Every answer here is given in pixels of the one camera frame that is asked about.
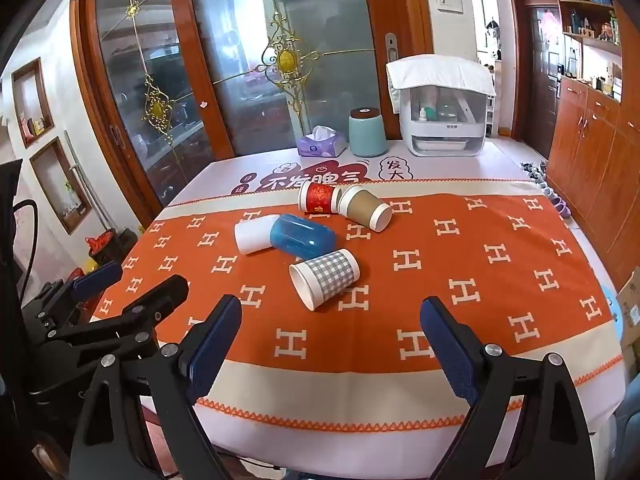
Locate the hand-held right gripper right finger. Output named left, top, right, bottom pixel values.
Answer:
left=419, top=296, right=589, bottom=480

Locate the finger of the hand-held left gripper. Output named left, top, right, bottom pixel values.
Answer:
left=42, top=274, right=191, bottom=361
left=31, top=261, right=124, bottom=323

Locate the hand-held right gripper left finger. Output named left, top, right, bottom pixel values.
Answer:
left=67, top=294, right=244, bottom=480

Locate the white cup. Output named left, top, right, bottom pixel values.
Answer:
left=234, top=214, right=281, bottom=255

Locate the grey plaid paper cup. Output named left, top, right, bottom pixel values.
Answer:
left=289, top=248, right=361, bottom=311

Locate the blue plastic cup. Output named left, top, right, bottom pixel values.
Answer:
left=270, top=213, right=335, bottom=259

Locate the brown paper cup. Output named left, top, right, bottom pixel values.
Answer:
left=338, top=184, right=394, bottom=233

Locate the red paper cup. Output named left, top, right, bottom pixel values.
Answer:
left=298, top=180, right=342, bottom=216

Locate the red bag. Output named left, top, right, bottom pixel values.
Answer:
left=86, top=229, right=120, bottom=262

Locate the orange patterned tablecloth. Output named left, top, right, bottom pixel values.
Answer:
left=89, top=192, right=625, bottom=433

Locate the silver pole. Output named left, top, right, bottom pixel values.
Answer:
left=64, top=130, right=110, bottom=233

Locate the white printed table cover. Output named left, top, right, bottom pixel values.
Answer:
left=145, top=137, right=632, bottom=468

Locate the cardboard box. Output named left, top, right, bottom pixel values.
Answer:
left=615, top=267, right=640, bottom=357

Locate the row of shoes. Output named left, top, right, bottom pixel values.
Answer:
left=520, top=160, right=572, bottom=219

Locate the wooden framed glass sliding door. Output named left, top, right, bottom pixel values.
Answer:
left=72, top=0, right=236, bottom=223
left=167, top=0, right=433, bottom=158

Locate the purple tissue box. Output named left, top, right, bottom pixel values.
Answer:
left=296, top=125, right=347, bottom=158

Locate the white countertop appliance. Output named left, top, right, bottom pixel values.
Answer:
left=398, top=85, right=488, bottom=157

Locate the teal canister with brown lid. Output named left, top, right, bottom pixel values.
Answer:
left=348, top=107, right=388, bottom=157

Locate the wooden floor cabinet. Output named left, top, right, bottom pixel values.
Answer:
left=546, top=77, right=640, bottom=292

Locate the white towel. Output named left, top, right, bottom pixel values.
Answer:
left=385, top=54, right=497, bottom=103

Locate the dark entry door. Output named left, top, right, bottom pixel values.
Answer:
left=510, top=0, right=563, bottom=147

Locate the black cable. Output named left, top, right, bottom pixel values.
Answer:
left=14, top=199, right=40, bottom=306

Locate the wooden wall niche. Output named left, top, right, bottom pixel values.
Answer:
left=11, top=57, right=55, bottom=148
left=29, top=136, right=93, bottom=236

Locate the wooden wall shelf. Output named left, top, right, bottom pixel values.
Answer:
left=550, top=0, right=627, bottom=106

